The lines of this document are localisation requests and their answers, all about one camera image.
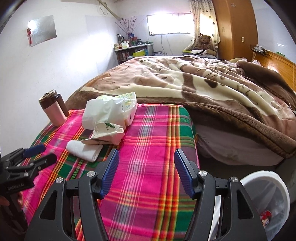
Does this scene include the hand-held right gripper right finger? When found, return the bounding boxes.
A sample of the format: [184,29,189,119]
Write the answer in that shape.
[174,148,269,241]

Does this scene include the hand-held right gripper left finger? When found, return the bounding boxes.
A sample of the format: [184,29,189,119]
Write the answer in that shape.
[23,148,120,241]

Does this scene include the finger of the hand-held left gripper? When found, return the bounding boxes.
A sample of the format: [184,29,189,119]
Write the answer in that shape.
[7,153,58,178]
[7,144,46,167]

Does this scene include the white round trash bin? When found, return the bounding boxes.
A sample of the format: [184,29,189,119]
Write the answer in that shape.
[208,170,290,241]

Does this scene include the white folded cloth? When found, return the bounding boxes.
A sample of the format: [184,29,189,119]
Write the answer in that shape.
[66,140,103,163]

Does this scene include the leaf print tissue pack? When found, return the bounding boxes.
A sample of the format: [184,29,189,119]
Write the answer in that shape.
[81,122,125,146]

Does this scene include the pink tumbler with brown lid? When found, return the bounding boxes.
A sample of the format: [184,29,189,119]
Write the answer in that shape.
[38,89,67,127]

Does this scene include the pink plaid blanket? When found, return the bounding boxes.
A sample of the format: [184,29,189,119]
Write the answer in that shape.
[22,103,200,241]

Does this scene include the grey brown bed sheet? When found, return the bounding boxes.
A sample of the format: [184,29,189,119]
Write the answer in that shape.
[196,125,284,167]

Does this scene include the white tissue pack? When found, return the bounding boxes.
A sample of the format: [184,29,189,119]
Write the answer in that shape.
[83,96,127,130]

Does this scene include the floral print tissue pack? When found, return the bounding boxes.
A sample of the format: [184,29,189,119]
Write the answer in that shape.
[96,91,138,127]

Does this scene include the brown patterned fleece blanket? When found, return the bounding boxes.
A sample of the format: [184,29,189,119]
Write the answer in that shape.
[66,56,296,160]

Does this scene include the clear plastic bin liner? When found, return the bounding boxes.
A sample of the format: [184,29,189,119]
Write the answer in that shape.
[245,183,287,239]

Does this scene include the white cluttered shelf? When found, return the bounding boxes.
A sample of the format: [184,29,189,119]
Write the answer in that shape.
[114,44,154,65]

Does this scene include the group of bottles and jars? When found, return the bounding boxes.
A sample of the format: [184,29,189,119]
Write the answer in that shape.
[114,34,145,49]

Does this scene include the brown teddy bear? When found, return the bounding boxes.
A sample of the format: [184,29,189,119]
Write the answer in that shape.
[193,35,218,56]

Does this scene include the wooden bed headboard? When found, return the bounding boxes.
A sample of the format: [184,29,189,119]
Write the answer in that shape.
[251,44,296,91]

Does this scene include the white power strip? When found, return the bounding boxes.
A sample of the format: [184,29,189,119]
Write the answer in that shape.
[251,44,269,56]

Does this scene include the decorative dry branches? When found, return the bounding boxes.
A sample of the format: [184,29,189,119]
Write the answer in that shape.
[116,16,144,35]

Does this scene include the window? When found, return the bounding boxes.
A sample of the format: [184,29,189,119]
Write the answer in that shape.
[147,13,192,36]

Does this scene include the wooden wardrobe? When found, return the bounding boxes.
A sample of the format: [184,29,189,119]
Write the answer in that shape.
[211,0,258,62]

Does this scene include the wrapped air conditioner pipe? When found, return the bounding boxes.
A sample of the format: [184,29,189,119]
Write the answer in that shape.
[97,0,124,20]

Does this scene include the patterned window curtain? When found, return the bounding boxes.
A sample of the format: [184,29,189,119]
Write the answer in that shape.
[188,0,220,44]

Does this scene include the shiny metal wall sheet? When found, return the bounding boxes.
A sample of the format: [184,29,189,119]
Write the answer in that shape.
[28,15,57,47]

